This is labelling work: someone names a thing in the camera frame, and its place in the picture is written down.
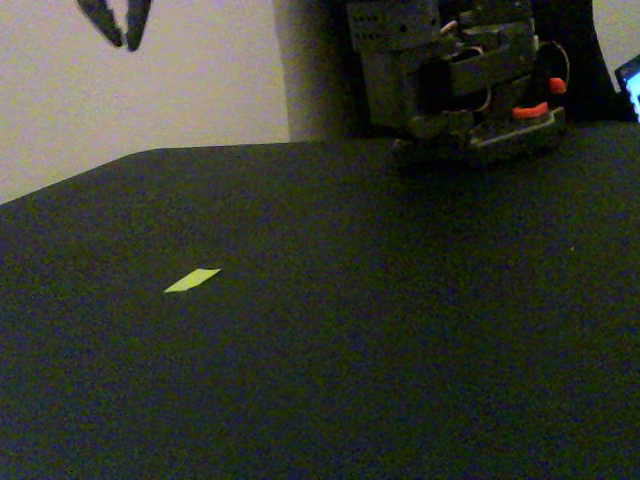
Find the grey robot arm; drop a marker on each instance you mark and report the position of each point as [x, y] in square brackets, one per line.
[390, 75]

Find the dark desk mat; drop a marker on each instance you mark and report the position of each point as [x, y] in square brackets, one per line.
[350, 325]

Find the green tape strip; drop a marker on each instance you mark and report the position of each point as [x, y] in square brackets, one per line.
[192, 280]

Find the black orange table clamp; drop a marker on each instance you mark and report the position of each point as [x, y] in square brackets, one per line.
[558, 86]
[530, 111]

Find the black office chair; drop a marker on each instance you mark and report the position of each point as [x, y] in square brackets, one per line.
[590, 60]

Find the laptop screen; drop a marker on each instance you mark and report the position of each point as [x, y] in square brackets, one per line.
[632, 85]

